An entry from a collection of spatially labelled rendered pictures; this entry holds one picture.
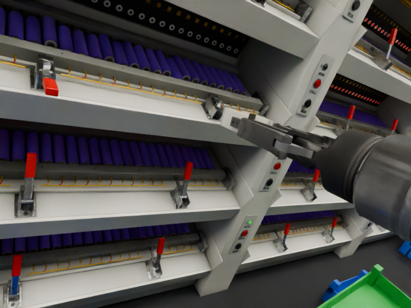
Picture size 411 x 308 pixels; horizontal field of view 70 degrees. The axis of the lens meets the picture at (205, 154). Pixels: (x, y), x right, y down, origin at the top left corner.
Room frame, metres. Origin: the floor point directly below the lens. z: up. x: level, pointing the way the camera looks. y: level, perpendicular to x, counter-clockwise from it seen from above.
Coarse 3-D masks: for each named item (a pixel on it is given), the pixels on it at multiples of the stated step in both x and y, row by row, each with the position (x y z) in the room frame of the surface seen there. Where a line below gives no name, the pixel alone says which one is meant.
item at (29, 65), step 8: (0, 56) 0.34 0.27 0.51; (24, 64) 0.35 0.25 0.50; (32, 64) 0.36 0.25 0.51; (56, 72) 0.38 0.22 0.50; (64, 72) 0.38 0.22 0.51; (72, 72) 0.39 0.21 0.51; (96, 80) 0.41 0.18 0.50; (104, 80) 0.42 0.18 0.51; (112, 80) 0.42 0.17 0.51; (136, 88) 0.45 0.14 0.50; (144, 88) 0.46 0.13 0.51; (176, 96) 0.49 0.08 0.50; (184, 96) 0.50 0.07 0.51; (224, 104) 0.56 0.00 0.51; (256, 112) 0.62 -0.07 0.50
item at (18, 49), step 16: (0, 48) 0.34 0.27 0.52; (16, 48) 0.35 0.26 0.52; (32, 48) 0.36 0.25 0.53; (48, 48) 0.38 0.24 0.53; (16, 64) 0.34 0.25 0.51; (64, 64) 0.38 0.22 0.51; (80, 64) 0.39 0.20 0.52; (96, 64) 0.41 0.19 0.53; (112, 64) 0.43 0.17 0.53; (128, 80) 0.44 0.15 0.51; (144, 80) 0.45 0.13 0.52; (160, 80) 0.47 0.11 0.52; (176, 80) 0.50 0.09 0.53; (192, 96) 0.52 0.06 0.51; (224, 96) 0.55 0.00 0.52; (240, 96) 0.59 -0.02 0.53
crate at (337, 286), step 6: (360, 276) 0.88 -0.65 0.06; (336, 282) 0.76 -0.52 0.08; (342, 282) 0.81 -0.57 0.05; (348, 282) 0.84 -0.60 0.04; (330, 288) 0.76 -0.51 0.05; (336, 288) 0.75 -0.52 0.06; (342, 288) 0.84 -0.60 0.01; (324, 294) 0.77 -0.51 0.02; (330, 294) 0.76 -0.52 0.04; (336, 294) 0.74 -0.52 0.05; (324, 300) 0.76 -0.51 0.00
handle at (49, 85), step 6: (48, 66) 0.34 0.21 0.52; (42, 72) 0.33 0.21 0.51; (48, 72) 0.34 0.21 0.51; (42, 78) 0.32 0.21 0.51; (48, 78) 0.31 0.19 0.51; (48, 84) 0.29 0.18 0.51; (54, 84) 0.30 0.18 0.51; (48, 90) 0.28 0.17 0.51; (54, 90) 0.29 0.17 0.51; (54, 96) 0.29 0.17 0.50
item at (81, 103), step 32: (64, 0) 0.48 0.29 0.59; (160, 32) 0.58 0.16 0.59; (0, 64) 0.34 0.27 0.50; (0, 96) 0.31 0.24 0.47; (32, 96) 0.32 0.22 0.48; (64, 96) 0.35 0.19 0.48; (96, 96) 0.38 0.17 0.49; (128, 96) 0.43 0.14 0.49; (160, 96) 0.47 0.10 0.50; (256, 96) 0.65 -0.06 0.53; (96, 128) 0.39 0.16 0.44; (128, 128) 0.42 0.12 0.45; (160, 128) 0.45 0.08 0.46; (192, 128) 0.48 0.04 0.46; (224, 128) 0.52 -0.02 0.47
